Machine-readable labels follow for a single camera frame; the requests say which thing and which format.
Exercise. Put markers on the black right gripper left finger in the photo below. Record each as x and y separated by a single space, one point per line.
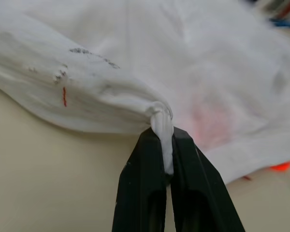
140 183

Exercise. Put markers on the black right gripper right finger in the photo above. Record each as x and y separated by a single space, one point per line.
198 188

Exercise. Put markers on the white shorts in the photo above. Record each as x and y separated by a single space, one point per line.
159 60

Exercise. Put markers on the orange object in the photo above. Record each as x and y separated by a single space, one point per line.
281 166

